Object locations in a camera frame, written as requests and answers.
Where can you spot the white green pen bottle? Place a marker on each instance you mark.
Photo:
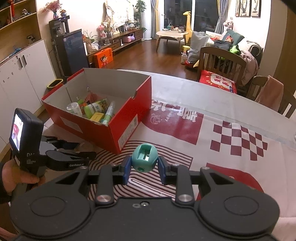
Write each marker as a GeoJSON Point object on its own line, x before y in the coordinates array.
{"type": "Point", "coordinates": [109, 114]}

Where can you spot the teal pencil sharpener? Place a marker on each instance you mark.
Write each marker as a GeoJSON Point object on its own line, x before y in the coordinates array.
{"type": "Point", "coordinates": [144, 158]}

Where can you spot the green trash bin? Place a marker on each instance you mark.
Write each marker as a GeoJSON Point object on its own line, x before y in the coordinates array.
{"type": "Point", "coordinates": [54, 83]}

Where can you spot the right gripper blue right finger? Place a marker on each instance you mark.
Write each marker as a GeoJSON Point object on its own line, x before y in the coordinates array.
{"type": "Point", "coordinates": [164, 171]}

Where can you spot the white storage cabinet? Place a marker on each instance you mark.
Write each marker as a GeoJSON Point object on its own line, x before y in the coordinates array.
{"type": "Point", "coordinates": [24, 80]}

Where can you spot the dark blue standing panel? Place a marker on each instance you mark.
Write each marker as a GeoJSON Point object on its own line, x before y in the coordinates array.
{"type": "Point", "coordinates": [71, 52]}

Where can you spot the orange gift box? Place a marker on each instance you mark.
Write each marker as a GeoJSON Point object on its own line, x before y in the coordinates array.
{"type": "Point", "coordinates": [102, 58]}

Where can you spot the wooden chair pink cloth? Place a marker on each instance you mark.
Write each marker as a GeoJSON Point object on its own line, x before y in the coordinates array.
{"type": "Point", "coordinates": [272, 94]}

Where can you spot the red white patterned tablecloth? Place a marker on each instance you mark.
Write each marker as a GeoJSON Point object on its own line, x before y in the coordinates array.
{"type": "Point", "coordinates": [186, 137]}

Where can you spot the red printed cushion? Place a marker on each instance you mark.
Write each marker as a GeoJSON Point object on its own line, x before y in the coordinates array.
{"type": "Point", "coordinates": [218, 81]}

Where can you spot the white plastic bag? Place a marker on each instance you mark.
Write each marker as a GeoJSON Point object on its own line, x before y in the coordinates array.
{"type": "Point", "coordinates": [198, 40]}

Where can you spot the wooden dining chair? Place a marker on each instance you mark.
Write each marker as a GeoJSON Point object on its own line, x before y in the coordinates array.
{"type": "Point", "coordinates": [221, 62]}

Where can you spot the wooden tv cabinet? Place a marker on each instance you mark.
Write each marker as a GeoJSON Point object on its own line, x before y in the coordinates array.
{"type": "Point", "coordinates": [117, 42]}

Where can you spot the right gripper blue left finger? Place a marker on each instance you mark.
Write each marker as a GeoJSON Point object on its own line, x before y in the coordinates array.
{"type": "Point", "coordinates": [125, 169]}

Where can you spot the yellow giraffe toy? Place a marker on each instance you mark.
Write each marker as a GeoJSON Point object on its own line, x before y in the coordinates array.
{"type": "Point", "coordinates": [188, 27]}

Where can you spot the pink binder clip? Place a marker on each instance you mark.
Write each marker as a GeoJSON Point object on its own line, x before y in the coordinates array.
{"type": "Point", "coordinates": [91, 97]}

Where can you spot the person's left hand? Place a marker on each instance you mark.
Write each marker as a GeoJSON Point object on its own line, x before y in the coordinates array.
{"type": "Point", "coordinates": [12, 175]}

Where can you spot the toothpick jar green lid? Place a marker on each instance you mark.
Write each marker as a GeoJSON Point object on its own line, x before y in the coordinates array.
{"type": "Point", "coordinates": [100, 106]}

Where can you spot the round wooden coffee table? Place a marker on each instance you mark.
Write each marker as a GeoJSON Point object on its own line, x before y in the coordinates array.
{"type": "Point", "coordinates": [170, 35]}

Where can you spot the red cardboard box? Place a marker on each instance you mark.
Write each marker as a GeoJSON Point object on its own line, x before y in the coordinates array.
{"type": "Point", "coordinates": [132, 93]}

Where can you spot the sofa with clothes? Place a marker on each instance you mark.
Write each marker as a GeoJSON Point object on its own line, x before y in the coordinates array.
{"type": "Point", "coordinates": [250, 51]}

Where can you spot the yellow small box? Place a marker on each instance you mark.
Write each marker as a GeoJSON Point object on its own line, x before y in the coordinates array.
{"type": "Point", "coordinates": [97, 117]}

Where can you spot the clear capsule purple base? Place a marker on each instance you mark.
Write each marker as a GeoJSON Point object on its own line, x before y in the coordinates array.
{"type": "Point", "coordinates": [74, 108]}

